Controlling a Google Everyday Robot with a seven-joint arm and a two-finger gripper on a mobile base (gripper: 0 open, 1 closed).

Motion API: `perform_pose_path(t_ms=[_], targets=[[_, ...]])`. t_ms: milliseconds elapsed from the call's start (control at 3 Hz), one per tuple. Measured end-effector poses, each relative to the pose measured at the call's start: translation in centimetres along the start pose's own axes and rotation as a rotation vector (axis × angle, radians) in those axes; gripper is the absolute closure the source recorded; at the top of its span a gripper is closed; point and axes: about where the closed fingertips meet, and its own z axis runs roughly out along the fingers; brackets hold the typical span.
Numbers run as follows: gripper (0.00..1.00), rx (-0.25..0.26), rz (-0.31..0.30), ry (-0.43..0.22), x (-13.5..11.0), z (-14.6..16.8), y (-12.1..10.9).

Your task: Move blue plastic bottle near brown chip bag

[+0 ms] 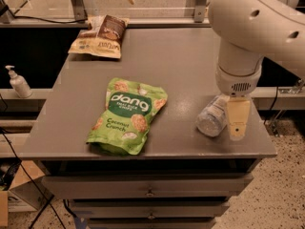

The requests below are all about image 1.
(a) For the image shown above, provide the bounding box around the grey metal bracket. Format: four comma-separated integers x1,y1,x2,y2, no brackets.
193,0,207,23
71,0,87,20

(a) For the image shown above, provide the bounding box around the grey metal bracket left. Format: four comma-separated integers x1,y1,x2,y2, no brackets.
71,0,87,20

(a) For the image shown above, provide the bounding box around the green Dang chip bag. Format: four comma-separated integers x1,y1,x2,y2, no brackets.
87,78,168,156

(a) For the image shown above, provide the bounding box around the brown chip bag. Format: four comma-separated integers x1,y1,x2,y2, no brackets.
69,15,129,59

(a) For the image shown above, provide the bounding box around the white pump dispenser bottle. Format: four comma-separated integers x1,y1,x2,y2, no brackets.
6,65,32,98

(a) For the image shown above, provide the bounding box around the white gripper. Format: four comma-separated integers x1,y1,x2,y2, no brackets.
215,66,261,141

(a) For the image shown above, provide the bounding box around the cardboard box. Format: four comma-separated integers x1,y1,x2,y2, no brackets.
0,158,51,226

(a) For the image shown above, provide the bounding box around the black cable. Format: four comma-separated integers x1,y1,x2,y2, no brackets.
0,93,68,229

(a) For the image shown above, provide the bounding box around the blue plastic bottle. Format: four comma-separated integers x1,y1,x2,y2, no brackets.
195,94,229,137

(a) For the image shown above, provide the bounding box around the grey drawer cabinet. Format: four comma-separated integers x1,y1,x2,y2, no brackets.
21,28,275,229

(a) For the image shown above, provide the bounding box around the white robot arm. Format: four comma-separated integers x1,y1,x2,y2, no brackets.
208,0,305,140

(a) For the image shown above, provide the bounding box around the grey metal bracket right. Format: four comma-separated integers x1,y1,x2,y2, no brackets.
193,0,207,23

